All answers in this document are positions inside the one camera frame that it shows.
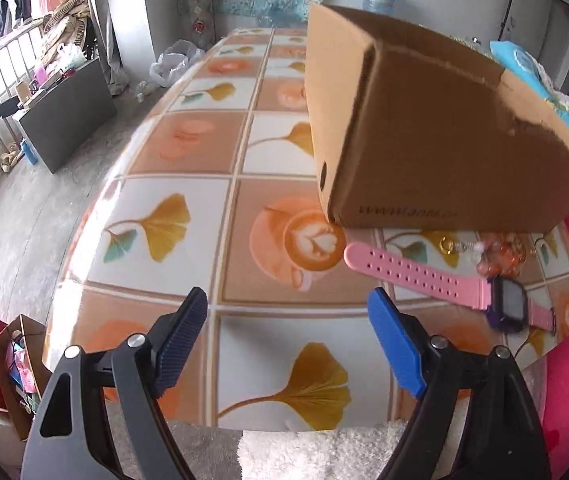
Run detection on white plastic bag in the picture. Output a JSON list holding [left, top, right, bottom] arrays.
[[149, 40, 205, 88]]

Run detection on blue cartoon pillow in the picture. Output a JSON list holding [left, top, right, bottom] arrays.
[[489, 40, 569, 127]]

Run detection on pink orange bead bracelet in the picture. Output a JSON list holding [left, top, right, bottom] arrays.
[[473, 232, 529, 281]]

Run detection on dark grey cabinet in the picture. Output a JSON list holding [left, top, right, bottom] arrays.
[[14, 60, 117, 174]]

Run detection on pink purple smart watch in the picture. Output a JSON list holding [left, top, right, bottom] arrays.
[[343, 242, 557, 334]]

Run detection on brown paper bag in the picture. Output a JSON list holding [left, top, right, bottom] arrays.
[[0, 314, 51, 442]]

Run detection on tiled pattern tablecloth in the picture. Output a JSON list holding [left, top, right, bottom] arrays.
[[42, 28, 569, 430]]

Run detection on brown cardboard box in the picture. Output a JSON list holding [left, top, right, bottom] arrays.
[[305, 3, 569, 232]]

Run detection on rolled patterned mat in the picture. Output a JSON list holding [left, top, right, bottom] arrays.
[[180, 0, 216, 51]]

